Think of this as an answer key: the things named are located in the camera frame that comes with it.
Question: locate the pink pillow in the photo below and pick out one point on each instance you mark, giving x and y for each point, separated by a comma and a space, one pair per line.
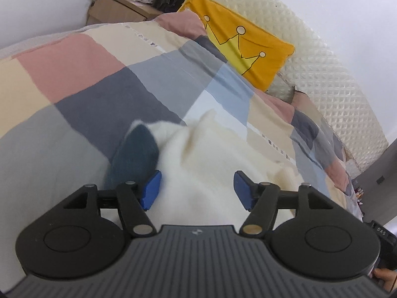
299, 100

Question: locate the cardboard box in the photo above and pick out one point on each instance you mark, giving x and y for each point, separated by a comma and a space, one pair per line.
118, 9

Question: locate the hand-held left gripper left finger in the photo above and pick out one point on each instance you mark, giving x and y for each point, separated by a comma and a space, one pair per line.
152, 189

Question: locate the checkered patchwork duvet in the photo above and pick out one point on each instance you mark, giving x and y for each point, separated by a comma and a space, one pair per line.
77, 74

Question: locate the cream quilted headboard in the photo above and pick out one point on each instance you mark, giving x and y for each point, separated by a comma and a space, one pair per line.
325, 77

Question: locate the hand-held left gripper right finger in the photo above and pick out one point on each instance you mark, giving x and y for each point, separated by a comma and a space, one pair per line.
243, 189

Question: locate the cream and navy sweater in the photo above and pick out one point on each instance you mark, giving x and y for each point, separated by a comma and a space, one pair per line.
211, 167

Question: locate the row of cosmetic bottles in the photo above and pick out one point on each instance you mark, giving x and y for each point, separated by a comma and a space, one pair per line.
359, 194

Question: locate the person's right hand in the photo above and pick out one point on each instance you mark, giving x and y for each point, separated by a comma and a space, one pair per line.
386, 277

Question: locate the grey wardrobe with niche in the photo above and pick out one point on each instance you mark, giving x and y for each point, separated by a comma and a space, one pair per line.
381, 201

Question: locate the yellow crown print pillow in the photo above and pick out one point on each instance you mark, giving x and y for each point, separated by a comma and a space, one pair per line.
266, 59

